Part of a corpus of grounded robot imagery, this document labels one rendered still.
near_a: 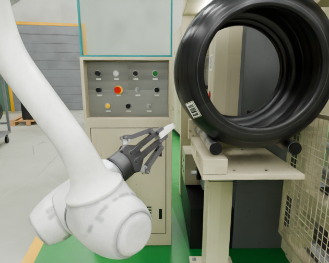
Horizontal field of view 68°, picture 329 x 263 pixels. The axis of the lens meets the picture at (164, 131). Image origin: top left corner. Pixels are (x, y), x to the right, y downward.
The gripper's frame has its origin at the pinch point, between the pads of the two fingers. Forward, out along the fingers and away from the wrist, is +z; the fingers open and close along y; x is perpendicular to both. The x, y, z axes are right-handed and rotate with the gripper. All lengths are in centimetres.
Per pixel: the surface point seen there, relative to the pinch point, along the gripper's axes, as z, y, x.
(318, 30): 48, -2, 32
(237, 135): 20.9, 15.7, 7.0
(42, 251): -39, 44, -135
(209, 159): 12.0, 18.4, -1.6
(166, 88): 61, -7, -57
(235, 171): 19.0, 28.8, 0.1
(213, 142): 15.7, 14.1, 0.4
